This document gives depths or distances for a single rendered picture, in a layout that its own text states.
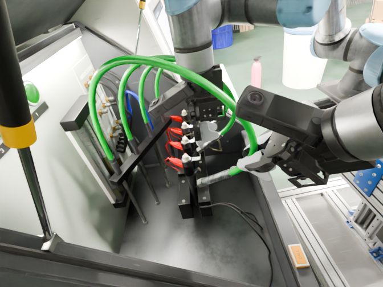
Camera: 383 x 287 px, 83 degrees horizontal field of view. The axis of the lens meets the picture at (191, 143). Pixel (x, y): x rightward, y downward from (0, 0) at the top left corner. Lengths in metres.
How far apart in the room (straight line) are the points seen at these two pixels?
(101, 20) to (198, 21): 0.48
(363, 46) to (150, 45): 0.74
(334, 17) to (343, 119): 0.70
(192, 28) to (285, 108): 0.21
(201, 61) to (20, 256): 0.38
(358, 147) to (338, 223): 1.37
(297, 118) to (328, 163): 0.08
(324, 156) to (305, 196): 1.35
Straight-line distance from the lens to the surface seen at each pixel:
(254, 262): 0.75
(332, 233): 1.59
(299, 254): 0.63
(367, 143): 0.28
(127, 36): 0.83
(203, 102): 0.47
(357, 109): 0.28
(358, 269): 1.54
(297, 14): 0.40
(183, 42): 0.42
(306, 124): 0.31
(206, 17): 0.42
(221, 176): 0.48
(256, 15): 0.43
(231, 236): 0.78
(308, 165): 0.34
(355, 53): 1.03
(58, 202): 0.58
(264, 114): 0.30
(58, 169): 0.58
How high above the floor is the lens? 1.53
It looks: 39 degrees down
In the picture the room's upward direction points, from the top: 11 degrees counter-clockwise
